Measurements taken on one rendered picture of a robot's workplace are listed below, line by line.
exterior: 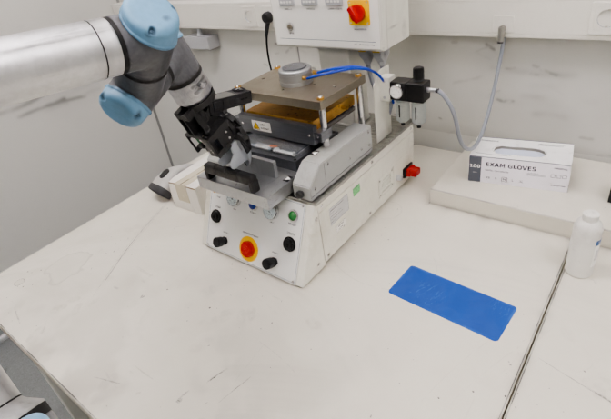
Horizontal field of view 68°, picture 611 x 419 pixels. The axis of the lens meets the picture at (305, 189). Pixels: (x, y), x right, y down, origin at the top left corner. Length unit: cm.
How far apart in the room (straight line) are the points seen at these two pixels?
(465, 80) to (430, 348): 81
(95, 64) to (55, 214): 185
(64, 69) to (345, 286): 68
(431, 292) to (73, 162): 186
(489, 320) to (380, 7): 69
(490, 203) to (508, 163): 11
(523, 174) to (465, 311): 42
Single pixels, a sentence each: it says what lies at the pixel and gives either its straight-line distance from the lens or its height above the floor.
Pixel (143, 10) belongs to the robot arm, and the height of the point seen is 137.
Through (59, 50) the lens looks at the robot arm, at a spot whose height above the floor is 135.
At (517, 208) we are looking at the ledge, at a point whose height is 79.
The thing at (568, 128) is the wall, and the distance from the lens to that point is 140.
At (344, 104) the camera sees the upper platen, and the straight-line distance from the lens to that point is 110.
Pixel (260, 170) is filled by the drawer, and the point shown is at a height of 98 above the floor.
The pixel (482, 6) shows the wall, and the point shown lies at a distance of 131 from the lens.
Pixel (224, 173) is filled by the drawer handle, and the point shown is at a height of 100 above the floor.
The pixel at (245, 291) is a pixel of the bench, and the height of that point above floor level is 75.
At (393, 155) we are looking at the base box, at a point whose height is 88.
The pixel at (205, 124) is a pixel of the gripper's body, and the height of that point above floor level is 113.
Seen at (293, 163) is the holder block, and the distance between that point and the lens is 99.
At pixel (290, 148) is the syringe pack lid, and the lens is 102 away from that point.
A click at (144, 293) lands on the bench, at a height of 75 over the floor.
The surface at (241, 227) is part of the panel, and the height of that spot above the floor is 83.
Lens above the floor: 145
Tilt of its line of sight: 31 degrees down
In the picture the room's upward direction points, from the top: 9 degrees counter-clockwise
